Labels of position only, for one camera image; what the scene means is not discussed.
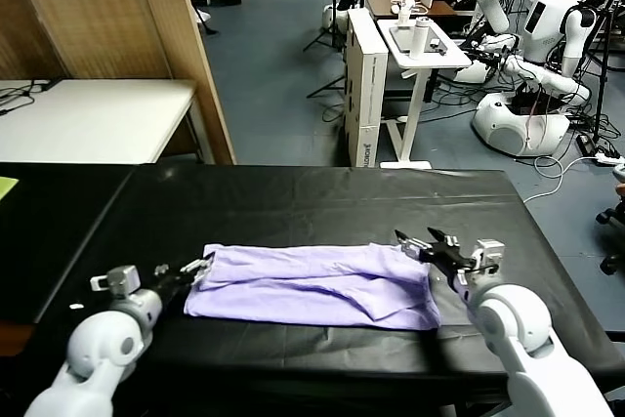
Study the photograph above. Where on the white bottle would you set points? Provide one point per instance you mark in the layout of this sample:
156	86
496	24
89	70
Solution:
419	40

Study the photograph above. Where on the small white desk gadget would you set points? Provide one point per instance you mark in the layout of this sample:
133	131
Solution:
404	13

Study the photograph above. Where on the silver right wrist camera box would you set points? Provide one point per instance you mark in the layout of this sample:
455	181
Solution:
488	255

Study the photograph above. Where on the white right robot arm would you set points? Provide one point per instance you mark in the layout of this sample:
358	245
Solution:
512	319

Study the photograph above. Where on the white humanoid robot black shoulders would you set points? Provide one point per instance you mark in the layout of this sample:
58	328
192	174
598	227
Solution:
547	21

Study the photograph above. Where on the white power strip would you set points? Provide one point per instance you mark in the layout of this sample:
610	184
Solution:
610	159

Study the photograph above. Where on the yellow-green paper sheet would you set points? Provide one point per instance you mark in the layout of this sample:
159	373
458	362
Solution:
7	187

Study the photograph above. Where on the white side table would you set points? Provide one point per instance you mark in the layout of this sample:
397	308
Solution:
439	58

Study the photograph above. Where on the black light stand tripod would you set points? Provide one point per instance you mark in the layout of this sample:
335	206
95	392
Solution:
336	21

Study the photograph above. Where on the small black device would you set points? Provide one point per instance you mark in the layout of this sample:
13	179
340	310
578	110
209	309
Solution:
438	45

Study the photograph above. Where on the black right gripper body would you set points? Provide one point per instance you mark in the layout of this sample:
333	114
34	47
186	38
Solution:
451	263

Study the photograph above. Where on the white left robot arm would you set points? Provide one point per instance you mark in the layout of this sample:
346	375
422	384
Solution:
102	344

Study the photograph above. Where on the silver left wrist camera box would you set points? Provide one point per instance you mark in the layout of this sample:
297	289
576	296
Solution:
122	279

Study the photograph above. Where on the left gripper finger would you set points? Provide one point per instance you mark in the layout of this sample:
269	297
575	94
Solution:
197	269
162	270

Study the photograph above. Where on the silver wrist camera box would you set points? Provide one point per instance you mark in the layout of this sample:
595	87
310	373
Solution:
488	255
122	279

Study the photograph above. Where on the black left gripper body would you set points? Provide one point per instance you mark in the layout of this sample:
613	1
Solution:
171	287

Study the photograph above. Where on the lavender t-shirt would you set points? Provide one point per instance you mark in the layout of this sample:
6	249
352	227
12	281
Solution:
293	290

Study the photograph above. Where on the wooden folding screen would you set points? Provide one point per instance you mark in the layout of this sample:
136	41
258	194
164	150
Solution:
97	7

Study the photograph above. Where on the tall white cardboard box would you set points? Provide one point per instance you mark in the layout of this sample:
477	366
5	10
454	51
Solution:
363	95

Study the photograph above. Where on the black office chair base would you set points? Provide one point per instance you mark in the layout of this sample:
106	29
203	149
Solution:
608	218

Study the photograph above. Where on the black camera tripod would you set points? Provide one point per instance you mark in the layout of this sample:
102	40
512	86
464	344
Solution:
601	90

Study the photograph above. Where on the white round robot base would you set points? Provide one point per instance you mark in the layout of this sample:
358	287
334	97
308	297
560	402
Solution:
329	16

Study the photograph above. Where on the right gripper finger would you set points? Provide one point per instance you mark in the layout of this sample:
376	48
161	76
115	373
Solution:
415	247
446	242

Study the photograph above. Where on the grey tablet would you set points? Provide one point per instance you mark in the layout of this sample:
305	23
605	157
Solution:
403	37

